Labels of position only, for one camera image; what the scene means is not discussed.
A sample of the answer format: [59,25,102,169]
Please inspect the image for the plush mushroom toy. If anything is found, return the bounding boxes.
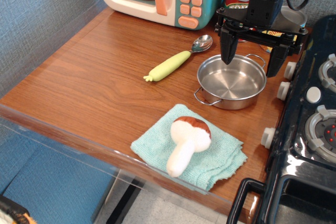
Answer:
[166,116,212,177]

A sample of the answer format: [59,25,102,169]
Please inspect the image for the stainless steel pan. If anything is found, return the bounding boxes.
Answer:
[194,54,267,110]

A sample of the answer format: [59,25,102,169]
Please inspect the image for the black toy stove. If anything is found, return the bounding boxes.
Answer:
[227,15,335,223]

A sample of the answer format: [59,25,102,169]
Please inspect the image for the pineapple slices can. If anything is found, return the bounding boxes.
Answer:
[259,5,308,54]

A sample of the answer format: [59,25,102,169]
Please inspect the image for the spoon with green handle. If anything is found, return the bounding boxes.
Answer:
[143,35,213,82]

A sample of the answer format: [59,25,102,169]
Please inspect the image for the orange object at corner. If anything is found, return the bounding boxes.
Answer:
[1,195,37,224]

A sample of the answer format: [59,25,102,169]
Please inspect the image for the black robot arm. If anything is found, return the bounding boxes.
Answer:
[215,0,309,77]

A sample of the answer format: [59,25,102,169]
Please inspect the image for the light blue cloth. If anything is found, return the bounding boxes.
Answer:
[131,104,247,194]

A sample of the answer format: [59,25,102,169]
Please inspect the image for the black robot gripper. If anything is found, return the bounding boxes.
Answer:
[216,0,307,78]

